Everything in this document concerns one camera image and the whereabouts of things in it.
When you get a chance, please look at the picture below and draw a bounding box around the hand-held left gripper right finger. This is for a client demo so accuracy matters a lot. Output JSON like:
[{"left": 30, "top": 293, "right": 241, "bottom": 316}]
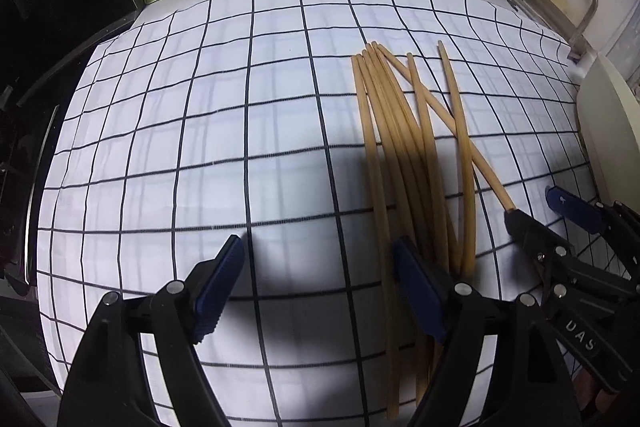
[{"left": 392, "top": 236, "right": 583, "bottom": 427}]

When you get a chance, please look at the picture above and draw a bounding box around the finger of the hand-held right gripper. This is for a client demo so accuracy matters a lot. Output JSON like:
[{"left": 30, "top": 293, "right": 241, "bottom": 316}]
[
  {"left": 504, "top": 208, "right": 640, "bottom": 304},
  {"left": 545, "top": 186, "right": 640, "bottom": 268}
]

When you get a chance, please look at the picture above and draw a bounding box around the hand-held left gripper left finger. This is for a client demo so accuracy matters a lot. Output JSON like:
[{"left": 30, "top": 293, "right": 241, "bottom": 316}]
[{"left": 59, "top": 234, "right": 247, "bottom": 427}]

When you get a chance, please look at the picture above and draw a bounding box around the white round plastic basin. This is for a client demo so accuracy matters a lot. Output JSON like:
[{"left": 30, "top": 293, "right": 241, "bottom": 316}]
[{"left": 575, "top": 54, "right": 640, "bottom": 228}]

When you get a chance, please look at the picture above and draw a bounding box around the pile of wooden chopsticks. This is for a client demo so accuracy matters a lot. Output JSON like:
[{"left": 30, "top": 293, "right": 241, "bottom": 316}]
[{"left": 350, "top": 41, "right": 477, "bottom": 418}]

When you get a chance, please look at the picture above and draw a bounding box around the person's right hand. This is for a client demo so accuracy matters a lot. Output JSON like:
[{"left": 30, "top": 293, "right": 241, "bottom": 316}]
[{"left": 572, "top": 352, "right": 623, "bottom": 415}]

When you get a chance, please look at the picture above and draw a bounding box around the white black grid cloth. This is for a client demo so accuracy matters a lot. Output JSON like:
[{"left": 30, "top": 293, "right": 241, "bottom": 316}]
[{"left": 37, "top": 0, "right": 601, "bottom": 427}]

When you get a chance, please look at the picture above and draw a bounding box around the black kitchen appliance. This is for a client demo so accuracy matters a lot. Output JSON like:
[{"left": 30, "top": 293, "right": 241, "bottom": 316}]
[{"left": 0, "top": 0, "right": 141, "bottom": 288}]

